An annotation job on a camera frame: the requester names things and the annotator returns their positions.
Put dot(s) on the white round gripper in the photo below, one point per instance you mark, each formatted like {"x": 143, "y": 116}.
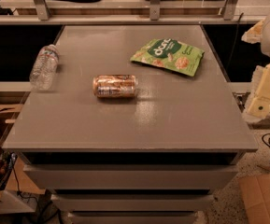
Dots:
{"x": 260, "y": 104}

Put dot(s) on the orange soda can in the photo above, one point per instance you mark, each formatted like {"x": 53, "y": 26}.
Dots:
{"x": 114, "y": 86}

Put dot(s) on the green snack bag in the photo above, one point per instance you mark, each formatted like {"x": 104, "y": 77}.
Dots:
{"x": 170, "y": 54}

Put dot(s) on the cardboard box right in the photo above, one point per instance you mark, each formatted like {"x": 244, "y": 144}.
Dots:
{"x": 255, "y": 191}

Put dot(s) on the cardboard box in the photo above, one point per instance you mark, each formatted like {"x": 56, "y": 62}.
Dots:
{"x": 255, "y": 191}
{"x": 18, "y": 193}

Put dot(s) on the grey drawer cabinet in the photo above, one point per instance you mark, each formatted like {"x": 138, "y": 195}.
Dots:
{"x": 155, "y": 158}

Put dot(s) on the clear plastic water bottle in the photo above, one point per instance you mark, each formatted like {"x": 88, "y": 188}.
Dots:
{"x": 44, "y": 68}

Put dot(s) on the cardboard box left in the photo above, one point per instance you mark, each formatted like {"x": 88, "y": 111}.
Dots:
{"x": 18, "y": 193}

